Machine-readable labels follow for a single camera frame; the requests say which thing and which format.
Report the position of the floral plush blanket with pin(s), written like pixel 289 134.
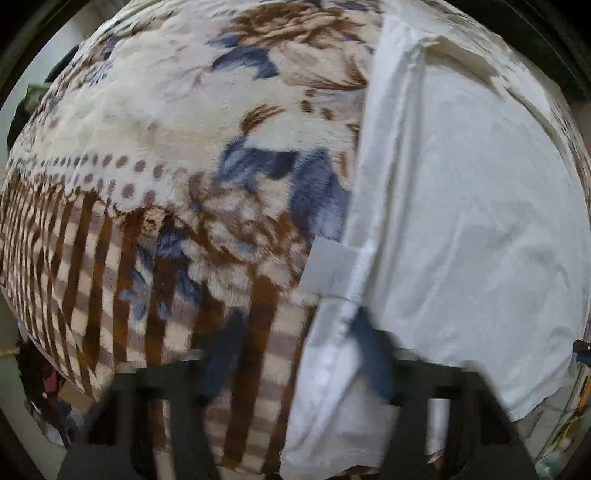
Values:
pixel 161 115

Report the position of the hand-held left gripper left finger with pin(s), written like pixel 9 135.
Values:
pixel 220 355

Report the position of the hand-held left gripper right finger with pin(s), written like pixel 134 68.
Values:
pixel 375 355

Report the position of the dark cloth pile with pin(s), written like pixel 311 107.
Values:
pixel 44 383

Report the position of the white shirt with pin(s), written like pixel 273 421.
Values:
pixel 461 207

